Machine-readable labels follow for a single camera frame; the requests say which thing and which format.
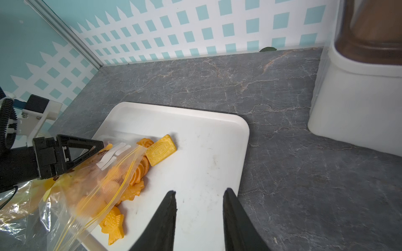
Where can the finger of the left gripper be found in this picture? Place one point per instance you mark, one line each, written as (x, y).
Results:
(72, 151)

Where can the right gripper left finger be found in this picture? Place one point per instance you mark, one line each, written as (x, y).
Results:
(160, 231)

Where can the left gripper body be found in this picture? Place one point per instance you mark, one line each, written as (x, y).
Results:
(24, 164)

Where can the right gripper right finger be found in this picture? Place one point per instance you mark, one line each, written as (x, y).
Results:
(239, 232)

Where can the ziploc bag with cookies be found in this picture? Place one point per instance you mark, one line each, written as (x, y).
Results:
(21, 228)

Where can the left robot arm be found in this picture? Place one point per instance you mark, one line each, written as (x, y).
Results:
(9, 115)

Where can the pile of poured cookies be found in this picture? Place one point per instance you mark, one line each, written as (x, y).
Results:
(125, 181)

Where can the white plastic tray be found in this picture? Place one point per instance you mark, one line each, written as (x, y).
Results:
(210, 156)

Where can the brown lid storage box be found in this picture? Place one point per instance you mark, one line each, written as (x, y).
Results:
(357, 97)

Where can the small green object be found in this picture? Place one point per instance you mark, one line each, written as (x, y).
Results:
(268, 49)

